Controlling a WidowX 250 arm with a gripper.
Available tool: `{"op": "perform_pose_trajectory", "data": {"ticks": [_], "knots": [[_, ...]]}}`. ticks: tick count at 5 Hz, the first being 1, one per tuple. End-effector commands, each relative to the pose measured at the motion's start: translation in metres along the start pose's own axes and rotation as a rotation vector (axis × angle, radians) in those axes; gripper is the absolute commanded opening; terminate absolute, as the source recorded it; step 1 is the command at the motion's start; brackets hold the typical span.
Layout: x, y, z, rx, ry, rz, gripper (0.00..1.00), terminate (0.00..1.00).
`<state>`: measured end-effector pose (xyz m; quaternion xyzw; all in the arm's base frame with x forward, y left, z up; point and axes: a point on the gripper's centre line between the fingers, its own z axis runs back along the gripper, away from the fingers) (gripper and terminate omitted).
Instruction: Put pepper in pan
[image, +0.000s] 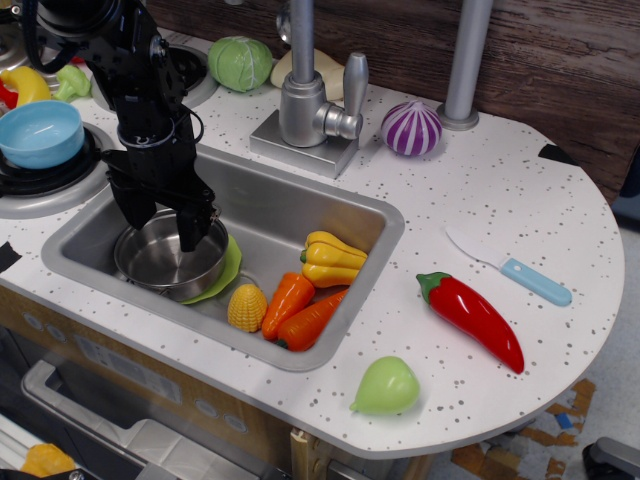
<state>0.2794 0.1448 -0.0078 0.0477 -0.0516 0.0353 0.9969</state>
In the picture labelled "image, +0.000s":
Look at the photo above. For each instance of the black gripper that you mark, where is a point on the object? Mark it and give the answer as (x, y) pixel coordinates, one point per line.
(157, 166)

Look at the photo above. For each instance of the red toy chili pepper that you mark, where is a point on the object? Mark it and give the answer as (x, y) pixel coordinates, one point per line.
(466, 309)

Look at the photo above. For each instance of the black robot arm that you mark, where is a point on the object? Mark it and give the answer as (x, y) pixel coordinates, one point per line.
(131, 64)

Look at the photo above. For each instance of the small steel pan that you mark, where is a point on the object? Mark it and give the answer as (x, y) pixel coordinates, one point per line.
(152, 258)

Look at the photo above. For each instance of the yellow toy bell pepper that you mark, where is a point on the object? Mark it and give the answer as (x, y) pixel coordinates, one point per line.
(327, 261)

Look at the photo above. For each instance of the green plastic plate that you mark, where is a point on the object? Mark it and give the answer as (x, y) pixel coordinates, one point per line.
(233, 258)

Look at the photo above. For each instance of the steel sink basin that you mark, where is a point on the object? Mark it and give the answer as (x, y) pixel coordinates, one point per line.
(269, 212)

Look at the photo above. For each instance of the yellow toy corn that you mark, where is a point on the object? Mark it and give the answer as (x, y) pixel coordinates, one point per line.
(247, 308)

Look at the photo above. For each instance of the back right stove burner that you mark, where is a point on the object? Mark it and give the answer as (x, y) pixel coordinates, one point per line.
(192, 65)

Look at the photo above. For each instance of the stove burner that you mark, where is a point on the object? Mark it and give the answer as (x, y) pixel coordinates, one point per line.
(192, 65)
(35, 193)

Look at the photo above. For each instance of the front left stove burner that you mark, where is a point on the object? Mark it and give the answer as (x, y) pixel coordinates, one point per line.
(35, 193)

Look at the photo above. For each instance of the blue plastic bowl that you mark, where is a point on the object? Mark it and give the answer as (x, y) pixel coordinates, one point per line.
(41, 134)

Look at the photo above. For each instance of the upper orange toy carrot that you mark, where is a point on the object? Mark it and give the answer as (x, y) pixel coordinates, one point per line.
(292, 295)

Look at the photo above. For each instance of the orange toy carrot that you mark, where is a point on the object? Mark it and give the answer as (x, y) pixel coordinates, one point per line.
(292, 295)
(300, 332)

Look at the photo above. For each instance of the green toy broccoli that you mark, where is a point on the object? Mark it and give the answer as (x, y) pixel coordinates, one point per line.
(73, 83)

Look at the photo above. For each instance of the black tape left edge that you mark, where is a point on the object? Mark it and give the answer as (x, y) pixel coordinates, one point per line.
(8, 256)

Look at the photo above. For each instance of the black tape edge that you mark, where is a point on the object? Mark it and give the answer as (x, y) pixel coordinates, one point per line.
(8, 256)
(555, 153)

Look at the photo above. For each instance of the silver toy faucet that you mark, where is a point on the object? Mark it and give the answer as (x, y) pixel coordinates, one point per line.
(308, 131)

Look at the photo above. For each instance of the green toy cabbage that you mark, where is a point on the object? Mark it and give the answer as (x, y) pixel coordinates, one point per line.
(240, 63)

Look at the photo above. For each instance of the lower orange toy carrot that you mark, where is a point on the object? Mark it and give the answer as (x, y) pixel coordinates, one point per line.
(300, 332)

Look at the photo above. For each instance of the yellow toy banana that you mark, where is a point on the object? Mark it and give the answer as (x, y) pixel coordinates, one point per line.
(26, 84)

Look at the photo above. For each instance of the red toy at edge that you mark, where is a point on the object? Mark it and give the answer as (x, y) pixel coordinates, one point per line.
(8, 97)

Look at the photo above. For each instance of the cream toy potato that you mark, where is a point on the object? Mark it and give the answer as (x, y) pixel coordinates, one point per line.
(331, 71)

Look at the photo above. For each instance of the purple striped toy onion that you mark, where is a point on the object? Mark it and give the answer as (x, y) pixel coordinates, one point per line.
(411, 128)

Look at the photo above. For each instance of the yellow object bottom left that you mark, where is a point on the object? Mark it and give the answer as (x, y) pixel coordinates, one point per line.
(44, 460)

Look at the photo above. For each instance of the green toy pear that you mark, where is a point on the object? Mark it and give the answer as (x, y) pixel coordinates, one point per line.
(388, 387)

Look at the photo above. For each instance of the grey metal pole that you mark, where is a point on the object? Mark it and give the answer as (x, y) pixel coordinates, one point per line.
(457, 112)

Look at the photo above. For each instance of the white blue toy knife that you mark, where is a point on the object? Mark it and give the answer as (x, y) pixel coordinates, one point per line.
(511, 268)

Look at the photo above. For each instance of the black tape right edge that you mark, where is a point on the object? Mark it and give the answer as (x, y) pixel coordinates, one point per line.
(555, 153)

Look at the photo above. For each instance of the oven door handle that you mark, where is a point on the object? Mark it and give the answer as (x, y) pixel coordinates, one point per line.
(159, 451)

